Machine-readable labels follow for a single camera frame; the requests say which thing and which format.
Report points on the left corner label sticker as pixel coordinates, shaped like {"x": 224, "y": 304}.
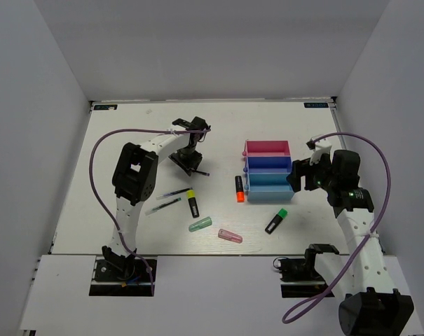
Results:
{"x": 105, "y": 107}

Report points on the corner label sticker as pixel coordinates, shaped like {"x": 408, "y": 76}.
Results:
{"x": 105, "y": 107}
{"x": 316, "y": 105}

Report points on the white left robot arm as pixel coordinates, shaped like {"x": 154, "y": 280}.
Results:
{"x": 134, "y": 180}

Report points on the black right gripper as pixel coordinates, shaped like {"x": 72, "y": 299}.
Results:
{"x": 301, "y": 168}

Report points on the pink translucent eraser case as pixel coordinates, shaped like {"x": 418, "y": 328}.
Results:
{"x": 229, "y": 236}

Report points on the purple-blue plastic bin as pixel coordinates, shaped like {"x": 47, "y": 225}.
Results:
{"x": 281, "y": 163}

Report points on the light blue plastic bin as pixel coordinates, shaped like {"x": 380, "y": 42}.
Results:
{"x": 268, "y": 188}

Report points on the green cap black highlighter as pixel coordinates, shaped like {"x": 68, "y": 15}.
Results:
{"x": 276, "y": 220}

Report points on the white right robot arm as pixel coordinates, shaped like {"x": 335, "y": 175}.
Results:
{"x": 370, "y": 302}

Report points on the purple ink refill pen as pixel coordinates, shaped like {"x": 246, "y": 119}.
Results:
{"x": 201, "y": 173}

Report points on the green ink refill pen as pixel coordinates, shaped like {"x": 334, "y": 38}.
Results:
{"x": 162, "y": 206}

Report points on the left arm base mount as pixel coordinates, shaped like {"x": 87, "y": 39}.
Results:
{"x": 108, "y": 281}

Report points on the blue ink refill pen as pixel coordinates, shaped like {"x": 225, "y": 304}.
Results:
{"x": 173, "y": 193}

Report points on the right corner label sticker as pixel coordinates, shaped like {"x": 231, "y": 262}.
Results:
{"x": 316, "y": 105}

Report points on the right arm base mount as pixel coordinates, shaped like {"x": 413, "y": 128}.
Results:
{"x": 298, "y": 276}

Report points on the yellow cap black highlighter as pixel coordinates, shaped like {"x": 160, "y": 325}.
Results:
{"x": 191, "y": 198}

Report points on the orange cap black highlighter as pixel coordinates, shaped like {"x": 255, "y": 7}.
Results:
{"x": 239, "y": 189}

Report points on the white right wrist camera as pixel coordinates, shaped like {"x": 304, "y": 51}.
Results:
{"x": 319, "y": 148}

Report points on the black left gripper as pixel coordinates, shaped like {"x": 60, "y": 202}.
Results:
{"x": 186, "y": 165}

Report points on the pink plastic bin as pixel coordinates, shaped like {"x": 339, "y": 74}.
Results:
{"x": 266, "y": 149}

